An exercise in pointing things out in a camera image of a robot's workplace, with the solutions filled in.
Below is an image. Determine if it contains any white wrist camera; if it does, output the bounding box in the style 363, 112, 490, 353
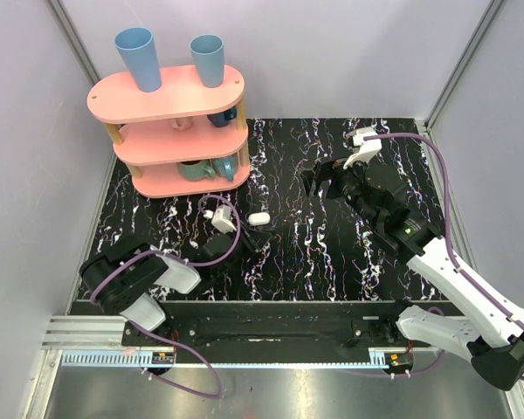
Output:
343, 127, 382, 170
203, 205, 237, 234

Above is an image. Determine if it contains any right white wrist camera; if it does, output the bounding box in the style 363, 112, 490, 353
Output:
343, 127, 382, 170

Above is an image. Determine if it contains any teal ceramic mug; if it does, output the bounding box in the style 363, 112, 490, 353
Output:
211, 155, 238, 182

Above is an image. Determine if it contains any light blue cup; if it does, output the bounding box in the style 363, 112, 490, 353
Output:
190, 34, 224, 88
114, 27, 162, 93

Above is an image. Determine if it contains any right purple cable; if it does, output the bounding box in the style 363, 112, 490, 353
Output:
362, 133, 524, 386

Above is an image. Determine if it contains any pink three-tier shelf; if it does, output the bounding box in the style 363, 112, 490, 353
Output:
87, 65, 251, 198

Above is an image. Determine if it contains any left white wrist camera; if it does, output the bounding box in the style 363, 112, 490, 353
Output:
203, 205, 237, 234

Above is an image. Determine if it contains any black marbled table mat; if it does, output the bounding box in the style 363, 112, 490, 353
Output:
76, 116, 471, 303

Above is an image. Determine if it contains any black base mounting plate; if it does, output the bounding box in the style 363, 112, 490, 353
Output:
122, 301, 408, 364

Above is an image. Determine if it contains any right light blue cup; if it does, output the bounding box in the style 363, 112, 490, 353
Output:
190, 34, 224, 88

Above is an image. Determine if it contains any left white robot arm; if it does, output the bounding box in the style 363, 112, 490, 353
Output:
79, 224, 272, 346

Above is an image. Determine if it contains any green ceramic mug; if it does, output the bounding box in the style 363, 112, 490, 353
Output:
177, 160, 216, 182

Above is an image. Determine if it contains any pink mug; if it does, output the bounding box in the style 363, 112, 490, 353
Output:
171, 117, 192, 131

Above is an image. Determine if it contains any dark blue mug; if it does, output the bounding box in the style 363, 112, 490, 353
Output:
207, 106, 237, 127

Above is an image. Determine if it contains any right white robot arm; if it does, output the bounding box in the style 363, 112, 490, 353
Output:
300, 159, 524, 391

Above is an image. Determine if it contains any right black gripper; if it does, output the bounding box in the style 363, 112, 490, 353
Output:
298, 149, 382, 228

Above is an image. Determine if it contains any white earbud charging case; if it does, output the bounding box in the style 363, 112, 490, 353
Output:
247, 212, 271, 227

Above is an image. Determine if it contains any left light blue cup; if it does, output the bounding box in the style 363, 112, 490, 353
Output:
114, 27, 162, 93

